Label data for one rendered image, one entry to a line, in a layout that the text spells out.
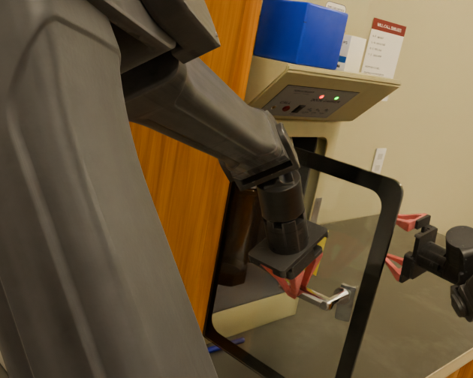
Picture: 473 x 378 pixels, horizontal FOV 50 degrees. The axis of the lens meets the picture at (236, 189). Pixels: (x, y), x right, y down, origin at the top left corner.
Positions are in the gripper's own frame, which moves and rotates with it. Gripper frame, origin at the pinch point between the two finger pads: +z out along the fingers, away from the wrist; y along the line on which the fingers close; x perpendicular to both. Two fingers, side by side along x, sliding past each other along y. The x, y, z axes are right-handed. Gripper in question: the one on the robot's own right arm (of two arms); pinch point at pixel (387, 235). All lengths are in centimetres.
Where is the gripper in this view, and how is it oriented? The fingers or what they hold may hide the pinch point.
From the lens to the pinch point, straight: 113.6
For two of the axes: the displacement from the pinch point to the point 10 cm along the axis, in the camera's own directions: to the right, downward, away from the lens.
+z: -6.3, -3.4, 7.0
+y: 0.2, -9.1, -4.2
